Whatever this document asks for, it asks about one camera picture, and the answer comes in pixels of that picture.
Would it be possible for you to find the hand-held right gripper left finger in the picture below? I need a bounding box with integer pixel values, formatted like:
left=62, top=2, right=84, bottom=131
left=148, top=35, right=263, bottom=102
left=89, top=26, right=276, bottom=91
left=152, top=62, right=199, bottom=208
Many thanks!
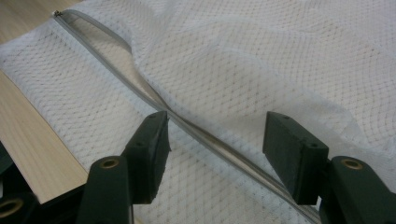
left=76, top=110, right=172, bottom=224

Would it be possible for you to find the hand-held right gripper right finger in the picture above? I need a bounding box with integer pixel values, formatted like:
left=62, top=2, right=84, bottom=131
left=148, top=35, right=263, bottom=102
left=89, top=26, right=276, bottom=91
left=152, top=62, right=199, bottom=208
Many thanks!
left=262, top=111, right=396, bottom=224

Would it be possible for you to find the white mesh laundry bag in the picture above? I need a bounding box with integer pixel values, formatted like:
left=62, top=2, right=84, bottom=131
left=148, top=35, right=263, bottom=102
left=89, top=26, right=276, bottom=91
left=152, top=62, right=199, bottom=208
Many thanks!
left=0, top=0, right=396, bottom=224

